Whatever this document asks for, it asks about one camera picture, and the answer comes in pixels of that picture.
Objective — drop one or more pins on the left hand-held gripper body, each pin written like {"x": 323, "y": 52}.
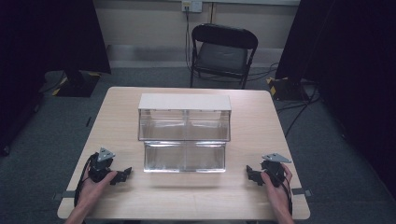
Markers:
{"x": 100, "y": 166}

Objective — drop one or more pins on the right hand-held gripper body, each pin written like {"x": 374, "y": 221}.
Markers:
{"x": 274, "y": 169}

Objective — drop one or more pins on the person's right hand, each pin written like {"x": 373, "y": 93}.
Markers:
{"x": 275, "y": 193}

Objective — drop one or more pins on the person's left hand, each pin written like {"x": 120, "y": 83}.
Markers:
{"x": 93, "y": 189}

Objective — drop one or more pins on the clear plastic drawer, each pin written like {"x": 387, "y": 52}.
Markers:
{"x": 184, "y": 157}

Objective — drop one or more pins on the black stand base yellow tape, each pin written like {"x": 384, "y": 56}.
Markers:
{"x": 285, "y": 88}
{"x": 77, "y": 84}

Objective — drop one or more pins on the clear drawer cabinet white top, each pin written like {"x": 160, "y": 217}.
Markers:
{"x": 184, "y": 109}

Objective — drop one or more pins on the black folding chair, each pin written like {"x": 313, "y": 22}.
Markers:
{"x": 222, "y": 56}

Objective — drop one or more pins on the black curtain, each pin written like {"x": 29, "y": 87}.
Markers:
{"x": 348, "y": 62}

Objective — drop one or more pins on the white wall socket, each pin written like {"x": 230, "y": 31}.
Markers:
{"x": 191, "y": 5}

